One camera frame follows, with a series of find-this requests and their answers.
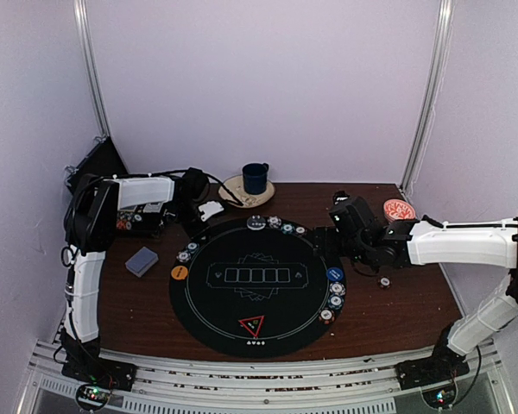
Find beige ceramic saucer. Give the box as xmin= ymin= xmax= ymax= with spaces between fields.
xmin=218 ymin=175 xmax=275 ymax=209

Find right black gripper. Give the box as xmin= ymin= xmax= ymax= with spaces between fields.
xmin=313 ymin=225 xmax=372 ymax=266

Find red triangle all-in marker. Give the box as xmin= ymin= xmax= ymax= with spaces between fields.
xmin=238 ymin=315 xmax=265 ymax=338

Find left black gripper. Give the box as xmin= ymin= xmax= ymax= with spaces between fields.
xmin=171 ymin=200 xmax=212 ymax=244

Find green fifty poker chip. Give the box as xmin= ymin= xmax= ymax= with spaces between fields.
xmin=327 ymin=294 xmax=344 ymax=311

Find round black poker mat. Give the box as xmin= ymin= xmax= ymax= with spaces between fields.
xmin=169 ymin=218 xmax=347 ymax=359

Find dark blue mug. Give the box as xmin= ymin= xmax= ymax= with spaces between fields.
xmin=242 ymin=163 xmax=269 ymax=195

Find red patterned small bowl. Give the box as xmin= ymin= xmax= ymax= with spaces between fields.
xmin=383 ymin=198 xmax=416 ymax=223

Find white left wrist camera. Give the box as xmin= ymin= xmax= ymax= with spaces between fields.
xmin=198 ymin=201 xmax=224 ymax=222

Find green chips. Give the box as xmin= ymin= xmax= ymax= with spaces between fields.
xmin=281 ymin=223 xmax=295 ymax=235

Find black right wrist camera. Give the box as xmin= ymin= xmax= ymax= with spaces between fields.
xmin=329 ymin=191 xmax=378 ymax=237

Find red five chip row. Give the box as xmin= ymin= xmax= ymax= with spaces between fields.
xmin=116 ymin=218 xmax=133 ymax=232

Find orange big blind button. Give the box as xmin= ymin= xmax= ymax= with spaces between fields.
xmin=170 ymin=265 xmax=189 ymax=281

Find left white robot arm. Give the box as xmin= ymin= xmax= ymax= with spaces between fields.
xmin=64 ymin=168 xmax=209 ymax=348

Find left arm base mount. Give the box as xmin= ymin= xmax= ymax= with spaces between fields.
xmin=61 ymin=360 xmax=136 ymax=411

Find blue playing card deck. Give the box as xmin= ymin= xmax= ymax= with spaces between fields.
xmin=125 ymin=247 xmax=159 ymax=278

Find black poker set case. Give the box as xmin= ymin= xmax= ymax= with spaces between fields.
xmin=64 ymin=137 xmax=176 ymax=241

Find blue ten poker chip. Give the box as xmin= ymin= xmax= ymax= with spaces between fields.
xmin=329 ymin=282 xmax=345 ymax=296

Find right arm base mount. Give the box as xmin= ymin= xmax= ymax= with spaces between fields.
xmin=395 ymin=358 xmax=470 ymax=410

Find blue small blind button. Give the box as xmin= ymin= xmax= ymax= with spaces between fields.
xmin=325 ymin=267 xmax=344 ymax=282

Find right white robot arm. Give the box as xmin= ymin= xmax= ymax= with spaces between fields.
xmin=313 ymin=213 xmax=518 ymax=381

